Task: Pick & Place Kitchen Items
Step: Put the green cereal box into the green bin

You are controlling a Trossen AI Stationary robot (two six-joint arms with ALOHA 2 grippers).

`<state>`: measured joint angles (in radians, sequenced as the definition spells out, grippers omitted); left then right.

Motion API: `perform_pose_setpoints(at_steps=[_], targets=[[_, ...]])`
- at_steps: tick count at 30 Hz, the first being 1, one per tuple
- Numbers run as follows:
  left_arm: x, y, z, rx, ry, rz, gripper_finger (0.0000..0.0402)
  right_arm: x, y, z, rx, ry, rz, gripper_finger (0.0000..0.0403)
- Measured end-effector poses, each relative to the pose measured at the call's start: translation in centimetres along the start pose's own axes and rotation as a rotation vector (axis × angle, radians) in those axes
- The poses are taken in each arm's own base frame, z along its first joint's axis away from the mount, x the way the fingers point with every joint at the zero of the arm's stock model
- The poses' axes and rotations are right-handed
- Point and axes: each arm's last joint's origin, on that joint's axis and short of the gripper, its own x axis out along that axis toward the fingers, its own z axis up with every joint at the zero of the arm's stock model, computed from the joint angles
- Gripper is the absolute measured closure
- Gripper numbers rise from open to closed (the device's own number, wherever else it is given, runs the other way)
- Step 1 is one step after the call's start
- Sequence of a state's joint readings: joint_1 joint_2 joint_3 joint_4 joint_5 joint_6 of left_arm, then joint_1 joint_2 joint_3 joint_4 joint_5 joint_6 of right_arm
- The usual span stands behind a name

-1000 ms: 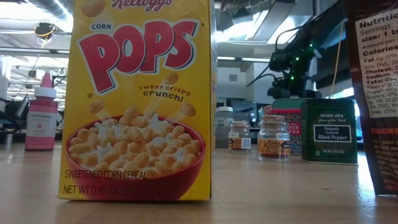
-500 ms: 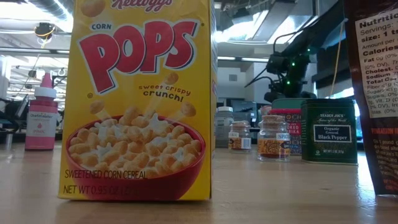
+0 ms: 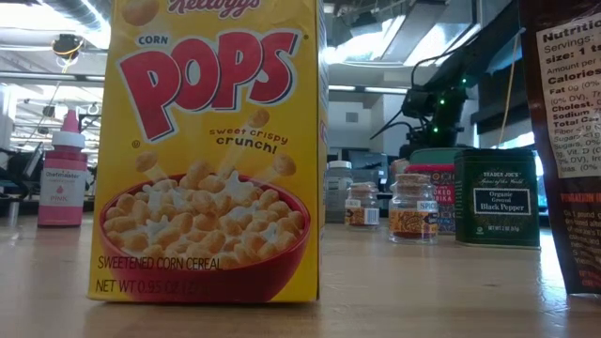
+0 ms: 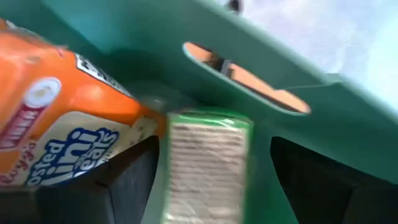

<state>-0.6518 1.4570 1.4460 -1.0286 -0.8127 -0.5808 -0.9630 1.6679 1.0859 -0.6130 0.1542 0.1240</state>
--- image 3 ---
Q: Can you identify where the fluorescent ceiling light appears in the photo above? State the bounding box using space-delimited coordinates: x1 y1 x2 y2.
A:
328 84 455 99

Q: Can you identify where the green plastic bin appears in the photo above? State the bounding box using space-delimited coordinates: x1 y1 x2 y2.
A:
408 146 466 165

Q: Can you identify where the dark green black pepper tin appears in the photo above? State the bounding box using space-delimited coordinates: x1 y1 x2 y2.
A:
454 147 542 250

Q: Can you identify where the white-lidded clear spice jar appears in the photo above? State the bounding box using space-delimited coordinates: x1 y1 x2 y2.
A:
324 160 355 224

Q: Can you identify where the small cork-stoppered glass spice jar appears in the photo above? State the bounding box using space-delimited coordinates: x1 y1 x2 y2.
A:
344 181 381 230
388 173 440 245

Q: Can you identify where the yellow Corn Pops cereal box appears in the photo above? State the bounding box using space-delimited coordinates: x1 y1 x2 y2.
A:
86 0 330 304

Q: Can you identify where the hanging yellow cord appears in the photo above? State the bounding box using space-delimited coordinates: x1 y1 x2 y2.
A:
497 30 521 147

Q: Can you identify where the black ceiling cable reel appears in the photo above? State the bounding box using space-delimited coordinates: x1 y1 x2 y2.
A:
50 32 86 62

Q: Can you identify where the red smoked paprika tin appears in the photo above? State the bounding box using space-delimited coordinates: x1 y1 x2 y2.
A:
405 162 456 236

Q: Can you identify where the pink food colouring bottle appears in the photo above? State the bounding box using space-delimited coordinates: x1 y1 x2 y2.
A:
37 109 89 228

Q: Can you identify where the brown spice packet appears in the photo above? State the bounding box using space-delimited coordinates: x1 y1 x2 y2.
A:
517 0 601 296

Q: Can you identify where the silver ventilation duct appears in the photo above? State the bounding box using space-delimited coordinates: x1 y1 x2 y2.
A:
328 0 483 67

